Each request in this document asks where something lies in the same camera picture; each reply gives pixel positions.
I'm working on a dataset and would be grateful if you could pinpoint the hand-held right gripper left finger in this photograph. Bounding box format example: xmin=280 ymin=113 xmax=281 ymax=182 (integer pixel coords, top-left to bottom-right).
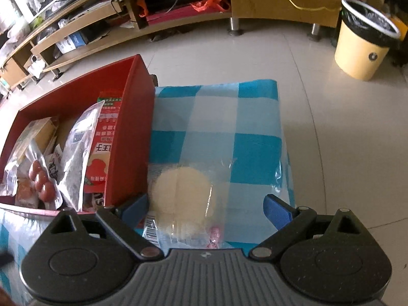
xmin=38 ymin=193 xmax=165 ymax=261

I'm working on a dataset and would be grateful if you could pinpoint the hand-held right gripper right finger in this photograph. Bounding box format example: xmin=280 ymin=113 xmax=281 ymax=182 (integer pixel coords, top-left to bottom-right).
xmin=249 ymin=194 xmax=371 ymax=260

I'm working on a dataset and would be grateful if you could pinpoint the clear bag of pale crackers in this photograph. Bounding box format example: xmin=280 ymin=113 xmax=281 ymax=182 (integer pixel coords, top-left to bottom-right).
xmin=140 ymin=158 xmax=243 ymax=252

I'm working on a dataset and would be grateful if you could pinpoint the red and white snack packet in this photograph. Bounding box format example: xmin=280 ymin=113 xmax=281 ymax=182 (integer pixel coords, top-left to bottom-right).
xmin=83 ymin=90 xmax=124 ymax=195

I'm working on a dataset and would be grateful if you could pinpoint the red cardboard box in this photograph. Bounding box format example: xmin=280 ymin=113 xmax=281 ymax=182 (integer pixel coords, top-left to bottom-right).
xmin=0 ymin=54 xmax=157 ymax=215

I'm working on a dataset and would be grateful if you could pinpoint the clear packet of dark snack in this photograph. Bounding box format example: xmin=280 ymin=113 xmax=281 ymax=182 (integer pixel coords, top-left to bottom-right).
xmin=57 ymin=100 xmax=106 ymax=212

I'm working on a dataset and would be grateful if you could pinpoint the white packet with brown edge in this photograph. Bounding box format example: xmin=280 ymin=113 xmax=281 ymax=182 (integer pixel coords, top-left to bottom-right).
xmin=46 ymin=145 xmax=69 ymax=182

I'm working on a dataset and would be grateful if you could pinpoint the clear packet of red sausages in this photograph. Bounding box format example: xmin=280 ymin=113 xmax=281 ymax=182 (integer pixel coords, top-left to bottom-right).
xmin=27 ymin=158 xmax=64 ymax=211

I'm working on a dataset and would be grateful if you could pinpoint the pale beige tofu stick packet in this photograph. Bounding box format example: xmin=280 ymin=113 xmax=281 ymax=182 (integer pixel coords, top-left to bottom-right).
xmin=11 ymin=116 xmax=61 ymax=166

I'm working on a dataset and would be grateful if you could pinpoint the silver vacuum snack packet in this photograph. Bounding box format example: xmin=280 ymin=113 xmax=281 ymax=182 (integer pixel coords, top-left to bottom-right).
xmin=0 ymin=140 xmax=32 ymax=198

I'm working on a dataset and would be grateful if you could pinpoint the blue checked tablecloth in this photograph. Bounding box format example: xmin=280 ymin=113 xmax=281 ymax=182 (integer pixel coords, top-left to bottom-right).
xmin=0 ymin=79 xmax=295 ymax=294

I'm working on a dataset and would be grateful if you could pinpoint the yellow trash bin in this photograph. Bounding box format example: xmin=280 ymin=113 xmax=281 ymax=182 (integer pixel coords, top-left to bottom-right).
xmin=334 ymin=0 xmax=400 ymax=82

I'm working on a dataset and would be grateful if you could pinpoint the small white device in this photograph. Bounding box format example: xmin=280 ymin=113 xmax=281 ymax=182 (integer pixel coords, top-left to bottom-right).
xmin=27 ymin=56 xmax=45 ymax=79

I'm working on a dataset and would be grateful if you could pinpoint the blue and white box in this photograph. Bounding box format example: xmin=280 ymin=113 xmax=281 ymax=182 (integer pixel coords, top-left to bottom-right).
xmin=56 ymin=32 xmax=88 ymax=53

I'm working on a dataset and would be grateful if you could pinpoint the wooden television stand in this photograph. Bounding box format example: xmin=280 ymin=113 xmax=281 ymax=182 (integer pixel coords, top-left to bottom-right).
xmin=0 ymin=0 xmax=346 ymax=93

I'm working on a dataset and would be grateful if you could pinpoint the black trash bag liner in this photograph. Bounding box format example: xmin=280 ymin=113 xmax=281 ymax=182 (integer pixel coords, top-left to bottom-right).
xmin=341 ymin=0 xmax=400 ymax=48

